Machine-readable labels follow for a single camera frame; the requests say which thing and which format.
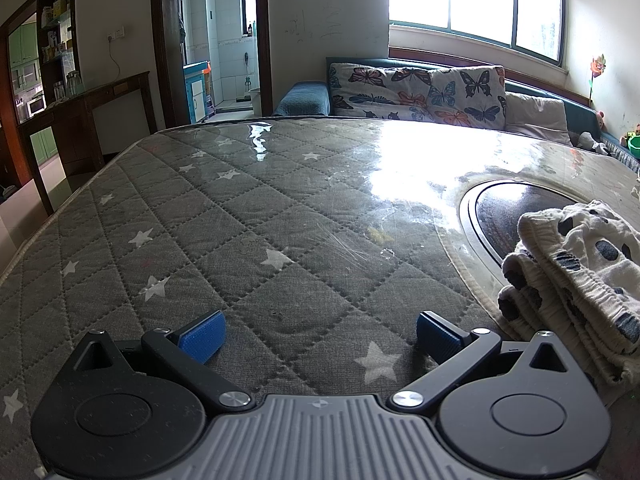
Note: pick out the grey quilted star table cover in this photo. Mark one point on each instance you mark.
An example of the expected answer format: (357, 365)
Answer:
(250, 235)

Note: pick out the dark wooden console table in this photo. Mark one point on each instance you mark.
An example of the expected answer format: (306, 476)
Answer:
(75, 110)

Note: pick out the green plastic bucket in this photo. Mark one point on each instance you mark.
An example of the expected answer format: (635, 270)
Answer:
(635, 146)

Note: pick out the white wall outlet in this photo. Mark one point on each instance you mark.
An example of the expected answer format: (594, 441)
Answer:
(115, 34)

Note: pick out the dark wooden shelf unit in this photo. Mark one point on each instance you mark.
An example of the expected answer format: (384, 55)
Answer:
(50, 60)

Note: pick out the white microwave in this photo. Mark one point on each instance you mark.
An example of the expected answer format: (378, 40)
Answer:
(36, 106)

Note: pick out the dark wooden door frame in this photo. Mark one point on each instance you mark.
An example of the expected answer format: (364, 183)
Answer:
(165, 60)

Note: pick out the green kitchen cabinet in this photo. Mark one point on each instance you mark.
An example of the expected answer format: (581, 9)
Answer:
(22, 45)

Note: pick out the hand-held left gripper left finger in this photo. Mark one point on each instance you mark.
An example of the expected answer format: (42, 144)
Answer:
(202, 336)

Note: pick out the butterfly print cushion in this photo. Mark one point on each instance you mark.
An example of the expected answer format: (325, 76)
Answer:
(400, 90)

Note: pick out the grey plush toy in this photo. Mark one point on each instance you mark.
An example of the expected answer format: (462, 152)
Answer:
(592, 144)

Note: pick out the grey pillow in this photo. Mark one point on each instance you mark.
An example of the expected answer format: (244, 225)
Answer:
(535, 115)

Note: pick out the white spotted garment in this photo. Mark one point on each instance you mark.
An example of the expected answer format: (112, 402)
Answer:
(575, 270)

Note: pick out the row of glass jars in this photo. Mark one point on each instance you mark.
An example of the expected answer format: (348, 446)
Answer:
(70, 85)

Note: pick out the small pink doll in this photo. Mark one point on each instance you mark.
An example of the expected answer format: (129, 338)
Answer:
(601, 120)

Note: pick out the blue sofa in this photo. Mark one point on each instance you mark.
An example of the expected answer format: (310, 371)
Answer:
(302, 97)

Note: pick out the round black induction cooktop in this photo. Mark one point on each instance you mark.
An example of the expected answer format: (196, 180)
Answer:
(500, 210)

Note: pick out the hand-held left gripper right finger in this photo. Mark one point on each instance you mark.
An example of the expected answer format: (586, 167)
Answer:
(432, 332)

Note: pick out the blue toy cabinet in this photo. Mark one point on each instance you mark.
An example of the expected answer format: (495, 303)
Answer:
(197, 92)

